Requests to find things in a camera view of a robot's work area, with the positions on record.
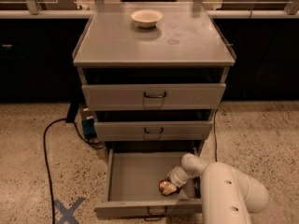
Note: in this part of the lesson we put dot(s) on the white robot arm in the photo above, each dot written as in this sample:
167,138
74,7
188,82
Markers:
228,195

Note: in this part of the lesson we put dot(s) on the dark background counter cabinets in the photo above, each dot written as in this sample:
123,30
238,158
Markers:
37,58

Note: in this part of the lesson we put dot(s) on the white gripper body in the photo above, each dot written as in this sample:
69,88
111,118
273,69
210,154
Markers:
177,178

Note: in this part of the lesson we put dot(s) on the grey open bottom drawer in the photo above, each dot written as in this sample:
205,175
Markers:
133,186

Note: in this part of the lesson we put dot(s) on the blue power box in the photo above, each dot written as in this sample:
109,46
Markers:
87,123

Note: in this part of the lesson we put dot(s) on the blue tape cross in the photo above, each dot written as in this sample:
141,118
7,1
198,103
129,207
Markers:
68,213

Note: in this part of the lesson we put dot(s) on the grey top drawer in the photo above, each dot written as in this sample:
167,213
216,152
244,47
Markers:
153,96

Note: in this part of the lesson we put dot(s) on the white bowl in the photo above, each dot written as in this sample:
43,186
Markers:
146,18

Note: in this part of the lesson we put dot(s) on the grey middle drawer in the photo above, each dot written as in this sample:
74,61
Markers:
153,130

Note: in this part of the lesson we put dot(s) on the grey drawer cabinet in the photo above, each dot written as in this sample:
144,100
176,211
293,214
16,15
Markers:
185,47

